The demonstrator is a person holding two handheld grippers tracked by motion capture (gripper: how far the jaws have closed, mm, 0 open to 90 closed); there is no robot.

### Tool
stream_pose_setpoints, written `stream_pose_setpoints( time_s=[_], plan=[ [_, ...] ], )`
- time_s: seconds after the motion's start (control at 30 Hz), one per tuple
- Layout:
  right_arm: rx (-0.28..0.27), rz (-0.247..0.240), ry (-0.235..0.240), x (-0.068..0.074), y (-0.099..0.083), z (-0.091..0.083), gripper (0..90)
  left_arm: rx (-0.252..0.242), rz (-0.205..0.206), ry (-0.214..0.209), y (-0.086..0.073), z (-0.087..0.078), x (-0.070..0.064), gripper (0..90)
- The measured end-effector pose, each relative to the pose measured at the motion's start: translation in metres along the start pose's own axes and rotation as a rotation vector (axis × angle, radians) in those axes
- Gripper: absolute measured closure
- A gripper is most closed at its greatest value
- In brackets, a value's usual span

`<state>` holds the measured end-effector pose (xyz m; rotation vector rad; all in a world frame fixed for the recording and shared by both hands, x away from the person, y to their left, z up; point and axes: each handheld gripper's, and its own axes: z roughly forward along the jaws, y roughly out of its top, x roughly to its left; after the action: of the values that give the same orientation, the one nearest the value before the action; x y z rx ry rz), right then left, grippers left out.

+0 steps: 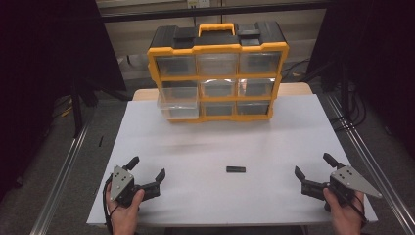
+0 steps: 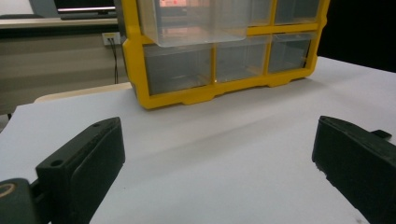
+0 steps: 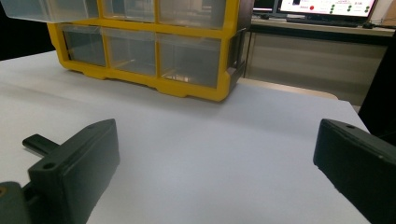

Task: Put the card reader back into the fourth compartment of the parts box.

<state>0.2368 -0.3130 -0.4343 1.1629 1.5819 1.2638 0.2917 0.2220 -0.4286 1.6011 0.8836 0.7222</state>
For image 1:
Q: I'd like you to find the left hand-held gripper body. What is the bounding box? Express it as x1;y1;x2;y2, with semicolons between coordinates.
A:
109;164;161;209

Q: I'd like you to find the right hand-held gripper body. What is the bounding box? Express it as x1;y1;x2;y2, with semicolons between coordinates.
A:
300;164;383;208

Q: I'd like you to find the person's left hand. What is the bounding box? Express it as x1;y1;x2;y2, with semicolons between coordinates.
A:
106;182;146;235

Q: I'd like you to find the person's right hand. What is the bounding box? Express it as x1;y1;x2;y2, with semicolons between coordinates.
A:
322;188;365;235

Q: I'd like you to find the small black rectangular block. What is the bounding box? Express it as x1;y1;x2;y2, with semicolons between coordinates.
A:
225;165;247;174

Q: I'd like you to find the clear plastic drawer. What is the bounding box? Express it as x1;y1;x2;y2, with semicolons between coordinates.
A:
157;85;201;120

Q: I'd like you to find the black metal stand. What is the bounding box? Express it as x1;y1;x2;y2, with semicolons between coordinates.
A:
70;76;99;139

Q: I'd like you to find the black curtain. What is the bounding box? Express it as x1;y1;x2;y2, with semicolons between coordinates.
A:
306;0;415;161
0;0;127;204

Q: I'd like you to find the yellow and black drawer organizer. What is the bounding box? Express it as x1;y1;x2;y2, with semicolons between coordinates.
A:
146;22;291;124

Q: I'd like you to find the black horizontal bar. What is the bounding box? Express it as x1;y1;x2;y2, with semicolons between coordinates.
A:
100;1;329;24

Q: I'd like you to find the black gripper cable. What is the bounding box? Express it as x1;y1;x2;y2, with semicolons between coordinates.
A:
102;175;115;235
337;190;369;226

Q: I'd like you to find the aluminium floor rail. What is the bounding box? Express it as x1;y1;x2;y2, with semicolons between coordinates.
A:
29;120;94;235
326;93;415;235

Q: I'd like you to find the bundle of black floor cables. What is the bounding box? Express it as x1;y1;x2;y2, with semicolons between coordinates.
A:
328;77;368;132

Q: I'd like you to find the yellow floor cable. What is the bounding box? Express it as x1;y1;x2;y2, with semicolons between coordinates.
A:
60;97;74;118

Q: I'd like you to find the white wall outlet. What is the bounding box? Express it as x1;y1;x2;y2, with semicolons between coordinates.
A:
186;0;211;10

